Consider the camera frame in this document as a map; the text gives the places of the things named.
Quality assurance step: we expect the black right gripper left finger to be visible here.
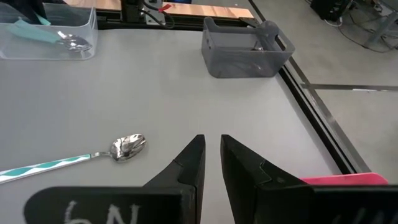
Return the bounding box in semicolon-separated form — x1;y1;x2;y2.
23;134;206;224

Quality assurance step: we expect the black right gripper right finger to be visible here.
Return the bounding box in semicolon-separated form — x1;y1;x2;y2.
220;134;398;224

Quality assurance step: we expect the red plastic bin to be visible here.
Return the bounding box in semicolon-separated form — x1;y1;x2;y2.
300;172;389;187

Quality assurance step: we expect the dark grey plastic bin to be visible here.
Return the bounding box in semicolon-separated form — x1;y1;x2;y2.
201;16;296;78

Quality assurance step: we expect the clear plastic bin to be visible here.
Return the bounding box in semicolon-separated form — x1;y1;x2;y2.
0;2;99;61

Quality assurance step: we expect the black computer tower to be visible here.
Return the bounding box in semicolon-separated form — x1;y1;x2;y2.
310;0;352;22

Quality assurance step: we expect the teal white patterned handle spoon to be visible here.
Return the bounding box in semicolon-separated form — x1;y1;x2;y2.
0;133;147;185

